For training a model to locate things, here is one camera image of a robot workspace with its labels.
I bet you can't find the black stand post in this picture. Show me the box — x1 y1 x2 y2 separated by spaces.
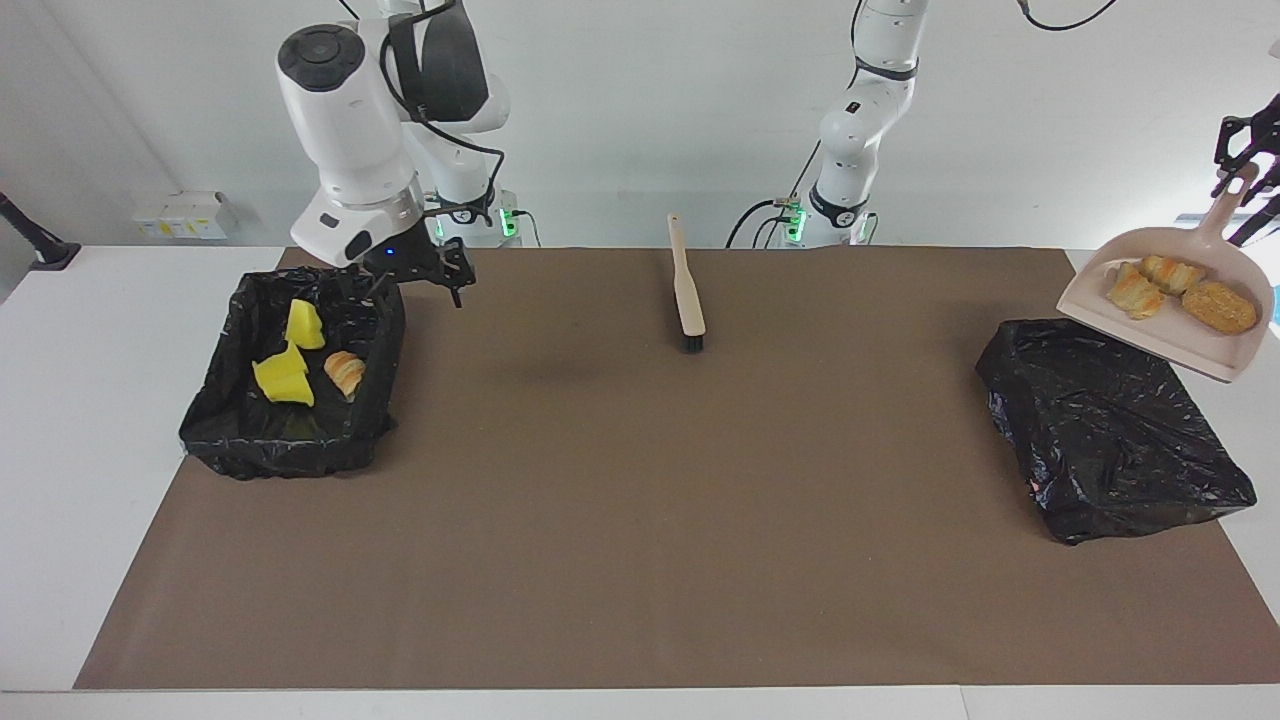
1228 194 1280 248
0 190 82 272

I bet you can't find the striped croissant piece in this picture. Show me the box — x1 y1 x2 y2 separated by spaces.
1105 261 1167 322

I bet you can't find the striped bread roll piece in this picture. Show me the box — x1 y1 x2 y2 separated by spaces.
1140 254 1207 297

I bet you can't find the white box with yellow label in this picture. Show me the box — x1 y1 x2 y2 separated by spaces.
133 191 232 241

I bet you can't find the beige plastic dustpan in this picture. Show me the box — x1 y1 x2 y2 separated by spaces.
1057 163 1278 385

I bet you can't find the open bin with black liner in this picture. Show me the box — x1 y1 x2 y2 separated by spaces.
178 265 407 481

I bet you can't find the brown oval bread roll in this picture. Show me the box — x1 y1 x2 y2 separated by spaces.
1181 280 1260 336

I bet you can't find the beige bread chunk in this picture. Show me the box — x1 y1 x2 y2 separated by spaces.
323 350 367 403

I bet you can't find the beige brush with black bristles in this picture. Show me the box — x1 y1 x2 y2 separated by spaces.
666 212 708 353

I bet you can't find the brown table mat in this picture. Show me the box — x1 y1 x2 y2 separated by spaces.
73 247 1280 691

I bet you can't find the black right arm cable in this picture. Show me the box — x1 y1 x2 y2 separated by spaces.
340 0 504 228

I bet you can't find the bin covered with black bag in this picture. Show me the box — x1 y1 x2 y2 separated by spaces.
975 314 1258 546

